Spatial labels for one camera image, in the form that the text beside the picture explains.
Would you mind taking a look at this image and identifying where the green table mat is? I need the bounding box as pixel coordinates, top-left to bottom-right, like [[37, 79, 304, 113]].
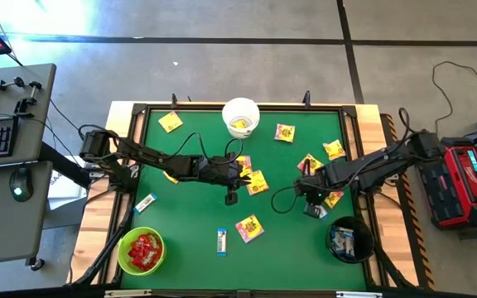
[[121, 108, 366, 291]]

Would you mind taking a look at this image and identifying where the black bucket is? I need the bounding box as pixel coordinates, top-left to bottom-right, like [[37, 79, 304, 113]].
[[325, 216, 375, 265]]

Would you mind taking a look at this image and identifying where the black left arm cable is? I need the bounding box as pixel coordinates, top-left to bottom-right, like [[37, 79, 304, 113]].
[[166, 132, 245, 166]]

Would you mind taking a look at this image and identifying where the black computer mouse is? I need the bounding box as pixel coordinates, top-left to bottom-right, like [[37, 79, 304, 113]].
[[8, 167, 35, 203]]

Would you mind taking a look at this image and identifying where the black desk leg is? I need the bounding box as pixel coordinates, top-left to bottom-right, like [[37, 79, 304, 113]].
[[37, 140, 94, 190]]

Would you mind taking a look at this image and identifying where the silver metal bracket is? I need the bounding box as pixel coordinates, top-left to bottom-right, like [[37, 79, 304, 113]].
[[104, 289, 152, 298], [335, 291, 383, 298]]

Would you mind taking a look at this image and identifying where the grey desk top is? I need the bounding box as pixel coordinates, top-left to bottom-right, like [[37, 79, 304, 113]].
[[0, 63, 57, 169], [0, 160, 53, 267]]

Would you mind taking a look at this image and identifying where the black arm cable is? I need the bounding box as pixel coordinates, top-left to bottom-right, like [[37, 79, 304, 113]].
[[270, 185, 306, 215], [166, 132, 245, 166]]

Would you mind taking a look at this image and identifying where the white cardboard box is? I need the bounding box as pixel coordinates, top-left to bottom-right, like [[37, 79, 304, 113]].
[[46, 167, 93, 208]]

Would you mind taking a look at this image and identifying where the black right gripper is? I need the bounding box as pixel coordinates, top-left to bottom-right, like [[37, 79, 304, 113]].
[[294, 167, 337, 214]]

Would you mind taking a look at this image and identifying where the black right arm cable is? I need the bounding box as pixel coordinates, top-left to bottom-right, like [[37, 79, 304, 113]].
[[270, 185, 306, 215]]

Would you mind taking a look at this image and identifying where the red portable power station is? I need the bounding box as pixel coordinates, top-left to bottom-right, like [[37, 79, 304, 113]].
[[422, 136, 477, 231]]

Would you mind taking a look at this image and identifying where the white pumpkin-face bucket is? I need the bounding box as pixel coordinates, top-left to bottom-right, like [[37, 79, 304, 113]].
[[221, 97, 262, 140]]

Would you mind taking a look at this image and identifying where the black floor cable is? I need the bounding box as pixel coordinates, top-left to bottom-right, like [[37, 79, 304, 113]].
[[431, 60, 477, 137]]

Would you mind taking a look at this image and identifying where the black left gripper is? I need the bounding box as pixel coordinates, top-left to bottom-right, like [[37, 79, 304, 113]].
[[199, 155, 253, 207]]

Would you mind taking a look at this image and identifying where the lime green bucket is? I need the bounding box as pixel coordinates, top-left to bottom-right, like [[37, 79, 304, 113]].
[[117, 226, 167, 277]]

